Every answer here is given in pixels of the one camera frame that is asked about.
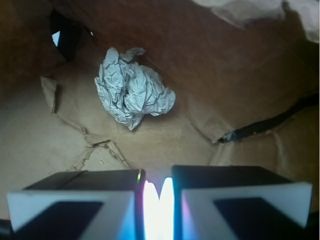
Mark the white paper ball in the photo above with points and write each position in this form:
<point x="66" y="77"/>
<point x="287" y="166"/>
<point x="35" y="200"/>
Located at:
<point x="128" y="90"/>

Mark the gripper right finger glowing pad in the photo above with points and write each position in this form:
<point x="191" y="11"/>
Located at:
<point x="238" y="203"/>

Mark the brown paper bag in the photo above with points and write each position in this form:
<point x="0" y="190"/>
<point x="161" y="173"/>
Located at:
<point x="230" y="64"/>

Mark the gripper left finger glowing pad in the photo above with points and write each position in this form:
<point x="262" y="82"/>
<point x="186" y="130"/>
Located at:
<point x="82" y="205"/>

